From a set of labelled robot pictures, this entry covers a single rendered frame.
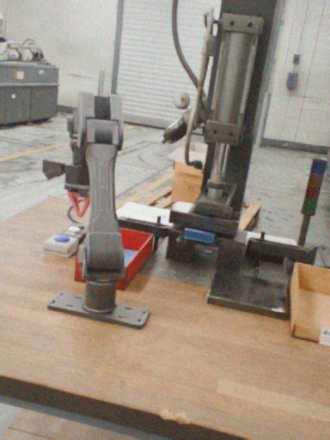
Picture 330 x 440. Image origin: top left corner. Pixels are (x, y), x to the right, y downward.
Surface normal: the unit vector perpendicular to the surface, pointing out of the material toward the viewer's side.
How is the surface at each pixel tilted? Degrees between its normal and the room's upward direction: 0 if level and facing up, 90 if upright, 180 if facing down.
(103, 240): 54
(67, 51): 90
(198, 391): 0
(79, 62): 90
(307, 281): 90
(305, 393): 0
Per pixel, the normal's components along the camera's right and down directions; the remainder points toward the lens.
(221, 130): -0.22, 0.27
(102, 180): 0.27, -0.29
